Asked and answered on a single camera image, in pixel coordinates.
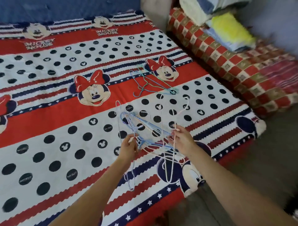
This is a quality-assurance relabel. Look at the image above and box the blue wire hanger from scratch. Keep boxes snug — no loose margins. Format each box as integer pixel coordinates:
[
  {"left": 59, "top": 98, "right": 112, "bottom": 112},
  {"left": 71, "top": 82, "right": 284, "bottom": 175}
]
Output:
[{"left": 129, "top": 69, "right": 171, "bottom": 97}]

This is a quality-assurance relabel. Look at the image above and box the cream folded towel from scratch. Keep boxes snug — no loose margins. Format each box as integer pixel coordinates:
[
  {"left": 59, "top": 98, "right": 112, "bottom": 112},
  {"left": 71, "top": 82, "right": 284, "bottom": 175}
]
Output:
[{"left": 179, "top": 0, "right": 213, "bottom": 26}]

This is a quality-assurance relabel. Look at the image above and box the light blue folded cloth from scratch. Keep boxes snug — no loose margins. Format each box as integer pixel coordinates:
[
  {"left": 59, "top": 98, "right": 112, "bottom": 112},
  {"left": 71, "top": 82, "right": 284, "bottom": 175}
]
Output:
[{"left": 204, "top": 27, "right": 253, "bottom": 53}]

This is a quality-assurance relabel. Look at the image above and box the person's left hand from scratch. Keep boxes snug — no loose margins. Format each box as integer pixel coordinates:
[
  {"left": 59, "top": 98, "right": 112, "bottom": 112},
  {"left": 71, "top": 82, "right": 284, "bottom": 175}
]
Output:
[{"left": 117, "top": 134, "right": 140, "bottom": 165}]

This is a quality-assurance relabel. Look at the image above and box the yellow folded cloth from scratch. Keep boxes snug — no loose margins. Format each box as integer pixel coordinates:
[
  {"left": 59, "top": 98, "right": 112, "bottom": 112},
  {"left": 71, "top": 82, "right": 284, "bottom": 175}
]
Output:
[{"left": 210, "top": 12, "right": 257, "bottom": 49}]

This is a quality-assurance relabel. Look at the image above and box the blue white folded cloth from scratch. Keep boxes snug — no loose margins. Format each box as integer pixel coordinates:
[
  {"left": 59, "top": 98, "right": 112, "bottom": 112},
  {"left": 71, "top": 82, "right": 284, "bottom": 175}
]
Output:
[{"left": 202, "top": 0, "right": 253, "bottom": 15}]

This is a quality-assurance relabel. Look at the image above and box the pale pink wire hanger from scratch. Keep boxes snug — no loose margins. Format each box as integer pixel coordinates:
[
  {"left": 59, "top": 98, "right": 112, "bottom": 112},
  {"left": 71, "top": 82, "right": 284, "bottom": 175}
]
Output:
[{"left": 173, "top": 96, "right": 191, "bottom": 117}]

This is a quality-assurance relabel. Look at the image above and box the person's left forearm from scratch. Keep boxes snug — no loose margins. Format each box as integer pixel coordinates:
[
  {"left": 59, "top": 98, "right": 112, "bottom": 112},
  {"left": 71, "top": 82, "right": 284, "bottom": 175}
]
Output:
[{"left": 49, "top": 158, "right": 133, "bottom": 226}]

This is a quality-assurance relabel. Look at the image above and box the red checked blanket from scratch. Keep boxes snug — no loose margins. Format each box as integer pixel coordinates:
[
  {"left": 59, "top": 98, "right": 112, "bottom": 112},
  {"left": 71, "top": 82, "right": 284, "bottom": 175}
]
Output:
[{"left": 166, "top": 8, "right": 298, "bottom": 120}]

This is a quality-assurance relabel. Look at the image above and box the white wire hanger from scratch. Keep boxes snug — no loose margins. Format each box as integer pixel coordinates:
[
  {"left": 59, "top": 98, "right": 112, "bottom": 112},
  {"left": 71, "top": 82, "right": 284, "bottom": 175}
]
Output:
[
  {"left": 159, "top": 124, "right": 187, "bottom": 185},
  {"left": 115, "top": 100, "right": 150, "bottom": 192}
]

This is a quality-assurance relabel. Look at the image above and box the teal wire hanger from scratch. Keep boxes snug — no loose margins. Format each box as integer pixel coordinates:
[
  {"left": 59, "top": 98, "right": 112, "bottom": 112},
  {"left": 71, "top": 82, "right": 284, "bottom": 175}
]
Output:
[{"left": 136, "top": 65, "right": 180, "bottom": 96}]

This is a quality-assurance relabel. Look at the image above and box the person's right forearm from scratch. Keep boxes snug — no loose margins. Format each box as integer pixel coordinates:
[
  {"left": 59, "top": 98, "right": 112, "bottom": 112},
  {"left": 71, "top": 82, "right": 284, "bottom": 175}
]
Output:
[{"left": 190, "top": 149, "right": 298, "bottom": 226}]

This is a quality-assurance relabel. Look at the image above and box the person's right hand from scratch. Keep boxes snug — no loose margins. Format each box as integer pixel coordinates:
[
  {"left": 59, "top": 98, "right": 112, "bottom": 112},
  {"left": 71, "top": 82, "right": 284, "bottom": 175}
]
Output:
[{"left": 168, "top": 124, "right": 199, "bottom": 157}]

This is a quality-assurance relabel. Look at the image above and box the cartoon mouse bed sheet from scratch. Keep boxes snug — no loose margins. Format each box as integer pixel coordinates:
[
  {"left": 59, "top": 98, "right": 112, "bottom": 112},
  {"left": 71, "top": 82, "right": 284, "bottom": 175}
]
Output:
[{"left": 0, "top": 9, "right": 267, "bottom": 226}]

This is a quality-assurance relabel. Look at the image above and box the light blue plastic hanger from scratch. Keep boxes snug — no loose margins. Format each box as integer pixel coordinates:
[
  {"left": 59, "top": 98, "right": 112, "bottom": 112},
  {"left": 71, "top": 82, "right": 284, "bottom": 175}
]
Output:
[{"left": 119, "top": 111, "right": 185, "bottom": 159}]

